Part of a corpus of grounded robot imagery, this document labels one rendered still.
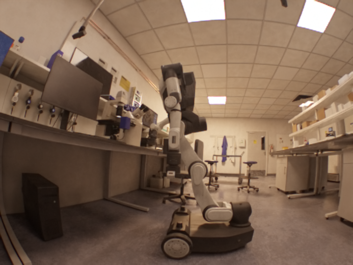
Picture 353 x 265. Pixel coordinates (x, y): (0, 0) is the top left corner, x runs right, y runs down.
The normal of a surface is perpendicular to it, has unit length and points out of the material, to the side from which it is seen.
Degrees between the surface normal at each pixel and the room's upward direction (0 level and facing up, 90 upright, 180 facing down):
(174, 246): 90
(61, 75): 86
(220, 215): 90
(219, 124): 90
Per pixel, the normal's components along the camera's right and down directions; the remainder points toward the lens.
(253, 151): -0.29, -0.18
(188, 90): -0.05, -0.18
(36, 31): 0.96, 0.02
